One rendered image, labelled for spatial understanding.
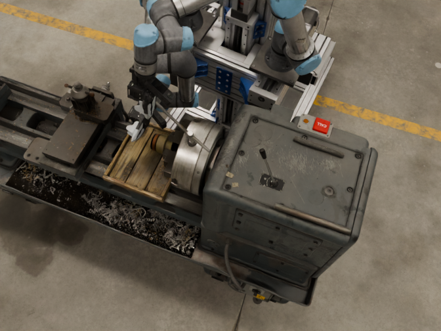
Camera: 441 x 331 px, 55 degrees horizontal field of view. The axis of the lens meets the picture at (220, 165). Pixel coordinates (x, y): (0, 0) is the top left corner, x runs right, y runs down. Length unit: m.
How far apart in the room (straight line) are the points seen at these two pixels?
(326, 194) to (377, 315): 1.42
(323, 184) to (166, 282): 1.42
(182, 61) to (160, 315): 1.59
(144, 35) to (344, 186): 0.89
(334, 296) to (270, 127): 1.44
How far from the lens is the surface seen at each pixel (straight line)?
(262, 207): 1.55
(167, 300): 2.73
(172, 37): 1.42
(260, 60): 2.05
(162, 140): 1.83
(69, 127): 2.11
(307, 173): 1.65
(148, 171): 2.02
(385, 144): 3.41
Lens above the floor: 2.68
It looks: 62 degrees down
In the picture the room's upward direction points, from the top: 6 degrees clockwise
